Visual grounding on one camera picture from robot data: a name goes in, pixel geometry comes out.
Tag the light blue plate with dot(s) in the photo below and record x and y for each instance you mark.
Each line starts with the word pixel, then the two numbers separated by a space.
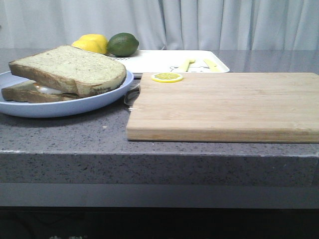
pixel 65 108

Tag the bread slice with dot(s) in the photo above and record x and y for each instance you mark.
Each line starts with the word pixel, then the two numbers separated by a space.
pixel 26 92
pixel 71 70

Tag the cream serving tray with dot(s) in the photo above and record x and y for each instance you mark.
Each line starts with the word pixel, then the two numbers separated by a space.
pixel 143 61

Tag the lemon slice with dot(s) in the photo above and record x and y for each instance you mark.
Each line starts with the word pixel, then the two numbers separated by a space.
pixel 167 77

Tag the wooden cutting board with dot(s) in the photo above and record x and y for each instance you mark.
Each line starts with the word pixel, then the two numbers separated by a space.
pixel 228 107

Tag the yellow plastic fork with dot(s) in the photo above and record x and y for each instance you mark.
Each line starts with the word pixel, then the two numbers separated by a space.
pixel 185 65

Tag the yellow plastic knife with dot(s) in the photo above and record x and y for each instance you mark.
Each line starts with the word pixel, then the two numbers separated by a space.
pixel 211 65

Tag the green lime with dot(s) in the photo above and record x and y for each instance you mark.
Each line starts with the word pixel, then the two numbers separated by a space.
pixel 122 44

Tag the back yellow lemon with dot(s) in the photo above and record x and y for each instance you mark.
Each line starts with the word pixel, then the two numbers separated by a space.
pixel 100 39

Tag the yellow lemon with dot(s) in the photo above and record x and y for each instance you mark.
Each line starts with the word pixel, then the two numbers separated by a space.
pixel 100 39
pixel 88 45

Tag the front yellow lemon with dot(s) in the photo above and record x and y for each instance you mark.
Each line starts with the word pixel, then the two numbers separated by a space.
pixel 88 45

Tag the fried egg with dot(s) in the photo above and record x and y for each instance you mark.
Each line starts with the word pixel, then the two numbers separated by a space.
pixel 47 90

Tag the white curtain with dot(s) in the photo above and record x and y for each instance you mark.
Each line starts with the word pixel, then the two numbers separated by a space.
pixel 164 24

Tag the metal cutting board handle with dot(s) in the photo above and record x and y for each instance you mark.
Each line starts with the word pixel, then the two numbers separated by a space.
pixel 131 96

